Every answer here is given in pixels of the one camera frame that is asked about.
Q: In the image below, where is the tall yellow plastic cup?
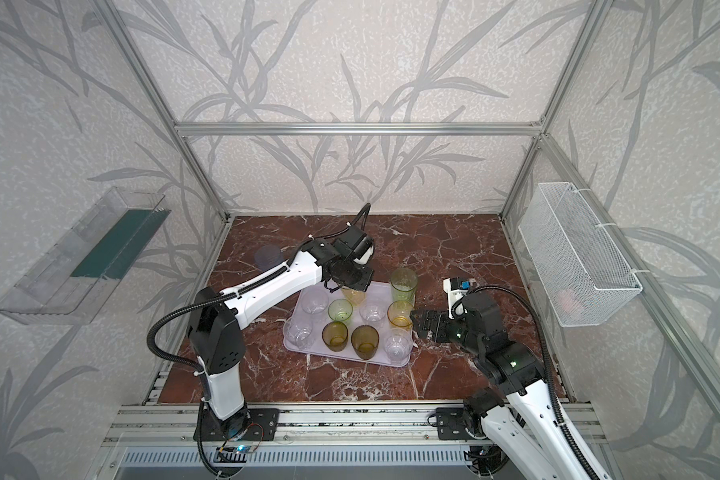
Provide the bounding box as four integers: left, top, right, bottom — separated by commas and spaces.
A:
341, 287, 366, 306

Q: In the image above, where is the small green cup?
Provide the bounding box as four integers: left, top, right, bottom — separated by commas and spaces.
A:
328, 298, 354, 325

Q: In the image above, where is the tall green plastic cup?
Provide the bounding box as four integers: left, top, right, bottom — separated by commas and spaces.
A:
389, 267, 419, 305

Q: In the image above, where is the brown textured cup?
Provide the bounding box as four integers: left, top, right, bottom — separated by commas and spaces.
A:
321, 321, 349, 352
351, 325, 380, 360

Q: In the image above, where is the tall blue frosted cup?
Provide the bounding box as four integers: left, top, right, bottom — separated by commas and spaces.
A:
254, 244, 284, 272

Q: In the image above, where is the small yellow cup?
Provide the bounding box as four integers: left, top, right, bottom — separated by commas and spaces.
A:
387, 300, 413, 330

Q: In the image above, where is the small clear faceted glass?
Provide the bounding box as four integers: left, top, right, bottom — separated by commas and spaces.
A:
383, 328, 413, 365

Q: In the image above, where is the clear faceted cup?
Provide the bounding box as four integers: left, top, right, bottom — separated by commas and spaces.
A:
299, 287, 330, 316

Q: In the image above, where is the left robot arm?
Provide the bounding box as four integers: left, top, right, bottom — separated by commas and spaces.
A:
146, 203, 374, 436

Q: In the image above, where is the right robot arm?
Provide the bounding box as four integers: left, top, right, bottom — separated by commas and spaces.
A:
411, 278, 610, 479

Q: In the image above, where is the lavender plastic tray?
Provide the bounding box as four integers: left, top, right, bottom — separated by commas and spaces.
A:
283, 281, 410, 368

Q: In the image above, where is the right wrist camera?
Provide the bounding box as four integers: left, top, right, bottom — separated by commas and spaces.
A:
442, 277, 476, 319

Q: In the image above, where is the white wire basket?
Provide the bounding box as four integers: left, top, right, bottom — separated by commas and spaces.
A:
519, 182, 643, 328

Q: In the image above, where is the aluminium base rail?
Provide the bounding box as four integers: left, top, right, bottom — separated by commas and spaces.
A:
101, 400, 607, 448

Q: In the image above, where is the clear plastic wall bin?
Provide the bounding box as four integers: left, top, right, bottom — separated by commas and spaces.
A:
0, 187, 171, 325

